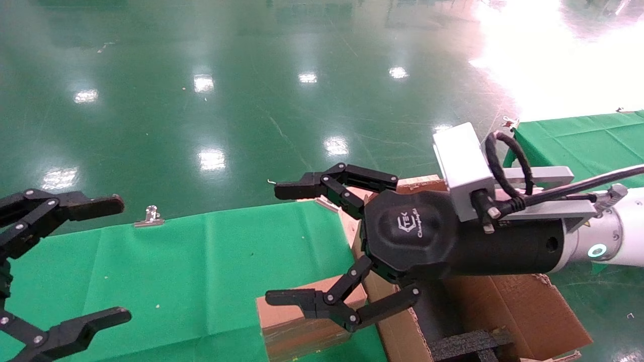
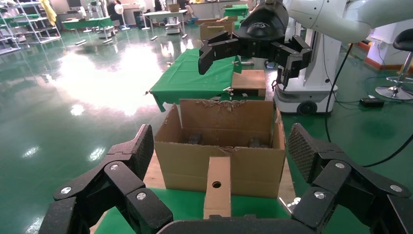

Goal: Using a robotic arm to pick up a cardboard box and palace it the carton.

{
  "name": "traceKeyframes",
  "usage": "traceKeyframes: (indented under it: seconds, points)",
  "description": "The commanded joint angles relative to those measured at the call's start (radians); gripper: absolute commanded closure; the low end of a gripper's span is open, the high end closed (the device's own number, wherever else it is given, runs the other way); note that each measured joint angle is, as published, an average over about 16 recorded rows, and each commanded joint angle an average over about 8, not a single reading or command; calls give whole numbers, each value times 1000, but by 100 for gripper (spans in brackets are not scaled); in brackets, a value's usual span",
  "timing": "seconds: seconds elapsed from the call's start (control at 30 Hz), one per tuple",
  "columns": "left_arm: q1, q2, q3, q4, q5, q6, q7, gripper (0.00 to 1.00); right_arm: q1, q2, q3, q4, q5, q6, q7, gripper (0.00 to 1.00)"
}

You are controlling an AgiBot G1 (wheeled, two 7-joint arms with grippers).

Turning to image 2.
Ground background cardboard boxes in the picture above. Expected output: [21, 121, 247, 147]
[199, 17, 236, 41]

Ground black bar stool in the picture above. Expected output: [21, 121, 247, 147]
[375, 28, 413, 101]

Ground metal shelf rack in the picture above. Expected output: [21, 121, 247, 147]
[0, 0, 62, 56]

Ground white cart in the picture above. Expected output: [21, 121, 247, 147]
[165, 17, 181, 35]

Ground yellow cloth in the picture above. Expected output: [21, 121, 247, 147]
[39, 0, 58, 27]

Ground white background table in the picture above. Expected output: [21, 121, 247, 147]
[142, 9, 188, 41]

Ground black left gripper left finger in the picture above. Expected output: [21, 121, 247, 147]
[38, 124, 174, 234]

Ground black hanging cable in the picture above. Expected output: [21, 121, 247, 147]
[324, 43, 413, 169]

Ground small cardboard box with hole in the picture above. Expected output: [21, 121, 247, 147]
[203, 156, 232, 219]

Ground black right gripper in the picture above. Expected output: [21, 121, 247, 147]
[198, 1, 313, 88]

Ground green tablecloth on neighbouring table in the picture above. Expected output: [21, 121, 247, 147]
[149, 48, 243, 113]

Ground person in dark clothes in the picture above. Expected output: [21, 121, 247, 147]
[106, 0, 125, 25]

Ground large open cardboard carton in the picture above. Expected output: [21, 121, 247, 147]
[154, 98, 287, 198]

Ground black power adapter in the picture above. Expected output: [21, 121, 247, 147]
[359, 97, 385, 109]

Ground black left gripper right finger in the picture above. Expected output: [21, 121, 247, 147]
[287, 122, 413, 234]

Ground green covered background table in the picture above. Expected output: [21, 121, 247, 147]
[62, 17, 114, 31]
[223, 3, 250, 19]

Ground black foam insert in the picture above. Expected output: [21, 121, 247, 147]
[247, 137, 270, 149]
[187, 132, 204, 145]

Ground plywood board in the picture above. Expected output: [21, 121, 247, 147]
[231, 69, 267, 98]

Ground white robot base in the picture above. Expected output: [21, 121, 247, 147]
[272, 18, 339, 116]

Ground white standing fan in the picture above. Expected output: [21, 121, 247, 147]
[114, 3, 131, 31]

